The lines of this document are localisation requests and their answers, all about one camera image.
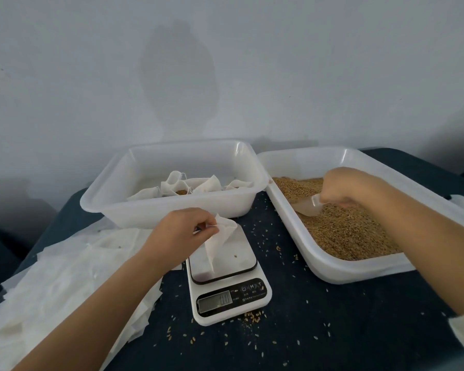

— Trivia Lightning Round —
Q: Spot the person's left hand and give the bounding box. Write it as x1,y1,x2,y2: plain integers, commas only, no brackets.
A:
138,208,221,273

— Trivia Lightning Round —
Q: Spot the person's right hand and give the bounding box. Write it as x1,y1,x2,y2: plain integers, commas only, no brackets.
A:
317,167,389,212

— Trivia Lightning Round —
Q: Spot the white plastic tub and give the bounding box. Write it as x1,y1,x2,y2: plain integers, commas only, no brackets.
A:
79,140,272,230

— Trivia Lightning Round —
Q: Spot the white mesh bag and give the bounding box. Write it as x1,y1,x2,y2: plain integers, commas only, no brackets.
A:
191,214,240,280

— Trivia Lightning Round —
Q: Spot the brown grain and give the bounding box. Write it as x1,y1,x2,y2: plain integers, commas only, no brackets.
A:
272,176,404,262

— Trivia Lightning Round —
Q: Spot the clear plastic scoop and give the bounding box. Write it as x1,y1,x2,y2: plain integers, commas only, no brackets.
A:
291,193,326,218

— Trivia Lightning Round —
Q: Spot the white tray of grain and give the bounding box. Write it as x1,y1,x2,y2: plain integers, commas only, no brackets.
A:
257,146,464,285

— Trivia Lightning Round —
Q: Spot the pile of white bags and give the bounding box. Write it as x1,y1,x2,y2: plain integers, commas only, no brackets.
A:
0,220,167,371

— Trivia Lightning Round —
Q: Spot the person's left forearm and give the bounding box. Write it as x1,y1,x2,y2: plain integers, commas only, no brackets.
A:
11,247,171,371

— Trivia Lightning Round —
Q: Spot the person's right forearm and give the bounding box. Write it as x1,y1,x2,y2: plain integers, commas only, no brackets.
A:
371,180,464,317

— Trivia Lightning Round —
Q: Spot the white digital kitchen scale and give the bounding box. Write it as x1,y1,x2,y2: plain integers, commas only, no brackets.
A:
186,225,273,328

